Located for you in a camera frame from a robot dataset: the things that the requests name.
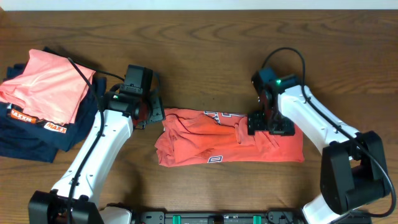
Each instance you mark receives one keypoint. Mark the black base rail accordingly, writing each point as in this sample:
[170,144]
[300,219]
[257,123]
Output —
[217,217]

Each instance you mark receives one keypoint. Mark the folded pink shirt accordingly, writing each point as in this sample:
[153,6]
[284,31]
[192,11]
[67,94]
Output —
[49,88]

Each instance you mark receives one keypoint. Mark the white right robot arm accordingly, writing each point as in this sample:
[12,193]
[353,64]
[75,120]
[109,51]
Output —
[354,181]

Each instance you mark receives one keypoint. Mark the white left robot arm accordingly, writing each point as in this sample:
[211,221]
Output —
[74,198]

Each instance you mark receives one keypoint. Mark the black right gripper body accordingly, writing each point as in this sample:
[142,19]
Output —
[271,122]

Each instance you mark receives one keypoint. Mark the folded navy Maxxis shirt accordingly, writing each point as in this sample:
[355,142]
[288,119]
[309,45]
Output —
[31,138]

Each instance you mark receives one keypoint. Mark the red t-shirt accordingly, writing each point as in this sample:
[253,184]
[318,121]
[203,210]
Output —
[203,137]

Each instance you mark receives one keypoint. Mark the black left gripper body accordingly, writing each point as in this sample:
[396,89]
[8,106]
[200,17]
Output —
[152,110]

